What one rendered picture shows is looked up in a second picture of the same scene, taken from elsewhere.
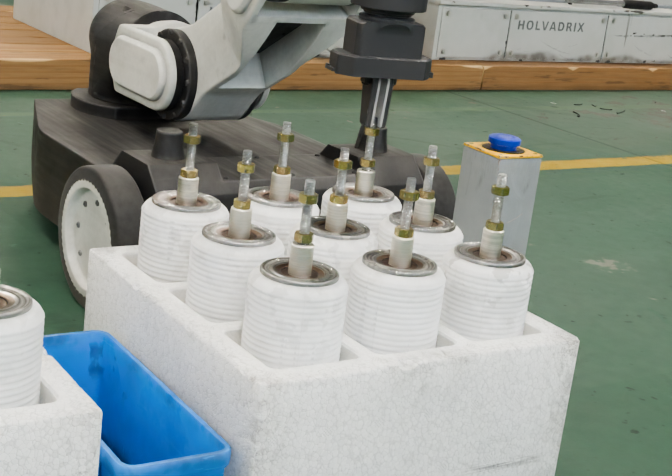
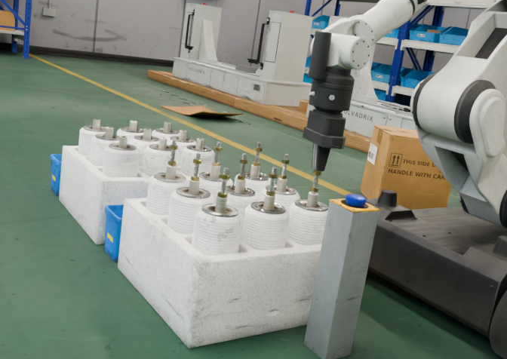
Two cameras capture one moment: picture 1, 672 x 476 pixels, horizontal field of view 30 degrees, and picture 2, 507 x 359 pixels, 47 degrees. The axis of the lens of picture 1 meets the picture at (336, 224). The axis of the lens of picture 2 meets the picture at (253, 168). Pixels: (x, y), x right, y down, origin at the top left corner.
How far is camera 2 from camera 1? 184 cm
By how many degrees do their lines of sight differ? 87
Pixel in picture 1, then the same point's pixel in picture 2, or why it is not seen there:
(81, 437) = (99, 186)
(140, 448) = not seen: hidden behind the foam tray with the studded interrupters
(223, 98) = (474, 204)
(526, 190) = (342, 229)
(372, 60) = (308, 130)
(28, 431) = (93, 177)
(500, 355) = (173, 243)
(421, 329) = (170, 216)
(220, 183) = (382, 219)
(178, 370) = not seen: hidden behind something
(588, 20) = not seen: outside the picture
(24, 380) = (109, 168)
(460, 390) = (162, 249)
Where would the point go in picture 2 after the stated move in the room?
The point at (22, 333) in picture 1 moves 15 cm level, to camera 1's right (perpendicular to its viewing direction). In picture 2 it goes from (108, 152) to (90, 164)
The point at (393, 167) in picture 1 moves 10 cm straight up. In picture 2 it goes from (488, 262) to (499, 219)
